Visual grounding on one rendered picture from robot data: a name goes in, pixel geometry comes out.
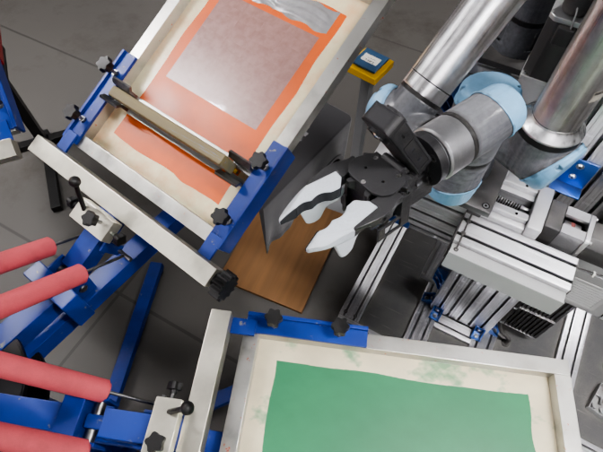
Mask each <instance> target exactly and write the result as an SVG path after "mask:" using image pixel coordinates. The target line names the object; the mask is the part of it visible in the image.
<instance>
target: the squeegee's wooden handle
mask: <svg viewBox="0 0 603 452"><path fill-rule="evenodd" d="M109 96H111V97H112V98H113V99H115V100H116V101H118V102H119V103H120V104H122V105H123V106H124V107H126V108H127V109H130V110H132V111H133V112H135V113H136V114H137V115H138V116H140V117H142V118H144V119H145V120H147V121H148V122H150V123H151V124H153V125H154V126H157V127H158V128H160V129H161V130H162V131H163V132H165V133H166V134H168V135H170V136H172V137H173V138H175V139H176V140H178V141H179V142H181V143H183V144H185V145H186V146H187V147H188V148H190V149H191V150H193V151H195V152H197V153H198V154H200V155H201V156H203V157H204V158H206V159H208V160H209V161H210V162H212V163H213V164H215V165H216V166H218V167H220V168H221V169H222V170H224V171H226V172H228V173H229V174H232V173H233V171H234V170H235V168H236V167H237V164H236V163H235V162H233V161H232V160H231V159H230V158H229V157H228V156H226V155H225V154H223V153H222V152H220V151H218V150H216V149H215V148H214V147H213V146H211V145H209V144H208V143H206V142H204V141H202V140H201V139H199V138H198V137H196V136H195V135H192V134H191V133H190V132H189V131H187V130H185V129H184V128H182V127H181V126H178V125H177V124H175V123H174V122H172V121H170V120H169V119H167V118H166V117H164V116H163V115H161V114H160V113H158V112H156V111H155V110H153V109H151V108H150V107H148V106H146V105H145V104H143V102H141V101H139V100H137V99H136V98H134V97H132V96H131V95H129V94H128V93H126V92H124V91H122V90H121V89H119V88H118V87H117V86H113V87H112V88H111V89H110V91H109Z"/></svg>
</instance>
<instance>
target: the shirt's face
mask: <svg viewBox="0 0 603 452"><path fill-rule="evenodd" d="M349 118H350V117H349V115H347V114H346V113H344V112H343V111H341V110H339V109H336V108H334V107H333V106H331V105H329V104H327V103H326V104H325V105H324V106H323V108H322V109H321V111H320V112H319V113H318V115H317V116H316V118H315V119H314V121H313V122H312V124H311V125H312V126H315V128H314V129H312V130H311V131H310V132H309V133H308V134H307V135H306V136H305V137H304V138H303V139H302V140H301V141H300V142H299V143H298V144H297V145H296V147H295V148H294V150H293V152H292V154H293V155H294V157H295V159H294V160H293V162H292V164H291V165H290V167H289V168H288V170H287V171H286V172H285V173H284V175H283V176H282V178H281V179H280V181H279V182H278V184H277V185H276V187H275V189H274V190H273V191H272V193H271V194H270V196H269V197H268V199H267V200H266V201H265V203H266V202H267V201H268V200H269V199H270V198H271V197H272V196H273V195H274V194H275V193H276V192H277V191H278V190H279V189H280V188H281V187H282V186H283V185H284V184H285V183H286V182H287V181H288V180H289V179H290V178H291V177H292V176H293V175H294V174H295V173H296V172H297V171H298V170H299V169H300V168H301V167H302V166H303V165H304V163H305V162H306V161H307V160H308V159H309V158H310V157H311V156H312V155H313V154H314V153H315V152H316V151H317V150H318V149H319V148H320V147H321V146H322V145H323V144H324V143H325V142H326V141H327V140H328V139H329V138H330V137H331V136H332V135H333V134H334V133H335V132H336V131H337V130H338V129H339V128H340V127H341V126H342V125H343V124H344V123H345V122H346V121H347V120H348V119H349ZM263 205H264V204H263Z"/></svg>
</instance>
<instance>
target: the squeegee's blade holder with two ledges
mask: <svg viewBox="0 0 603 452"><path fill-rule="evenodd" d="M136 99H137V100H139V101H141V102H143V104H145V105H146V106H148V107H150V108H151V109H153V110H155V111H156V112H158V113H160V114H161V115H163V116H164V117H166V118H167V119H169V120H170V121H172V122H174V123H175V124H177V125H178V126H181V127H182V128H184V129H185V130H187V131H189V132H190V133H191V134H192V135H195V136H196V137H198V138H199V139H201V140H202V141H204V142H206V143H208V144H209V145H211V146H213V147H214V148H215V149H216V150H218V151H220V152H222V153H223V154H225V155H226V156H228V154H229V153H228V152H226V151H224V150H223V149H221V148H220V147H218V146H216V145H215V144H213V143H211V142H209V141H208V140H206V139H205V138H204V137H202V136H201V135H199V134H197V133H195V132H194V131H192V130H191V129H189V128H187V127H186V126H184V125H182V124H181V123H180V122H178V121H177V120H175V119H173V118H172V117H170V116H168V115H166V114H165V113H163V112H162V111H160V110H158V109H157V108H156V107H154V106H152V105H151V104H149V103H147V102H146V101H144V100H142V99H140V98H139V97H137V98H136ZM127 114H128V115H129V116H131V117H133V118H135V119H136V120H138V121H139V122H141V123H142V124H144V125H145V126H147V127H149V128H151V129H152V130H153V131H154V132H156V133H157V134H159V135H161V136H162V137H164V138H165V139H167V140H169V141H170V142H172V143H174V144H175V145H177V146H178V147H179V148H180V149H182V150H184V151H185V152H187V153H189V154H190V155H192V156H193V157H195V158H196V159H198V160H200V161H202V162H203V163H204V164H205V165H207V166H208V167H210V168H211V169H213V170H218V169H220V170H222V169H221V168H220V167H218V166H216V165H215V164H213V163H212V162H210V161H209V160H208V159H206V158H204V157H203V156H201V155H200V154H198V153H197V152H195V151H193V150H191V149H190V148H188V147H187V146H186V145H185V144H183V143H181V142H179V141H178V140H176V139H175V138H173V137H172V136H170V135H168V134H166V133H165V132H163V131H162V130H161V129H160V128H158V127H157V126H154V125H153V124H151V123H150V122H148V121H147V120H145V119H144V118H142V117H140V116H138V115H137V114H136V113H135V112H133V111H132V110H130V109H129V110H128V112H127ZM228 157H229V156H228ZM229 158H230V157H229Z"/></svg>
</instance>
